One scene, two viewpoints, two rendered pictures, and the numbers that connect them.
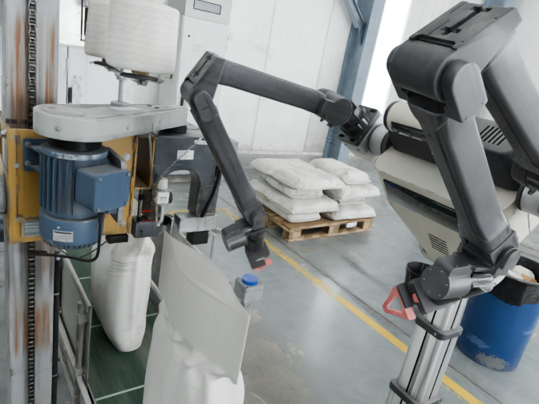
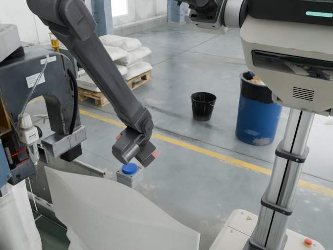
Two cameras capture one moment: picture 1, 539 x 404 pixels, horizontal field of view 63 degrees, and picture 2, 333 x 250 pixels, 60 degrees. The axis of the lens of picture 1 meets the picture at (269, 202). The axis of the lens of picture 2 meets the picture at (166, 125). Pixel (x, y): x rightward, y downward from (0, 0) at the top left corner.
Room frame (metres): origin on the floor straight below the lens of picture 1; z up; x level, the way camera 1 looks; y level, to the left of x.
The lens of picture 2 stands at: (0.50, 0.23, 1.56)
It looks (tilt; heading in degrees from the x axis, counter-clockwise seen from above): 29 degrees down; 338
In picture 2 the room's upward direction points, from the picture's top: 1 degrees clockwise
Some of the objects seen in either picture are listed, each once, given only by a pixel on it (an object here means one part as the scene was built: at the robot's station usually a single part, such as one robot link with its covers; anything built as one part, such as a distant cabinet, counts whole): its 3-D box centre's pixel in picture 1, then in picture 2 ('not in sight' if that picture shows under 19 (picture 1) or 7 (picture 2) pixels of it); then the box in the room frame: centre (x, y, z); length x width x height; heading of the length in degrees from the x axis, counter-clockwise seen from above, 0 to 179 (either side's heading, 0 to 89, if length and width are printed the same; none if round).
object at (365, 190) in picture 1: (347, 187); (128, 53); (4.55, -0.80, 0.44); 0.68 x 0.44 x 0.15; 128
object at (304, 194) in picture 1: (290, 183); not in sight; (4.30, -0.18, 0.44); 0.66 x 0.42 x 0.14; 32
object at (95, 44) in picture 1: (111, 30); not in sight; (1.32, 0.53, 1.61); 0.15 x 0.14 x 0.17; 38
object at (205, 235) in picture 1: (201, 235); (73, 148); (1.42, 0.22, 0.98); 0.09 x 0.05 x 0.05; 128
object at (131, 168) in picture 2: (249, 280); (129, 169); (1.41, 0.02, 0.84); 0.06 x 0.06 x 0.02
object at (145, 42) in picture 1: (143, 37); not in sight; (1.11, 0.37, 1.61); 0.17 x 0.17 x 0.17
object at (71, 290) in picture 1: (57, 282); not in sight; (1.65, 0.85, 0.54); 1.05 x 0.02 x 0.41; 38
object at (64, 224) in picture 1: (73, 195); not in sight; (1.01, 0.48, 1.21); 0.15 x 0.15 x 0.25
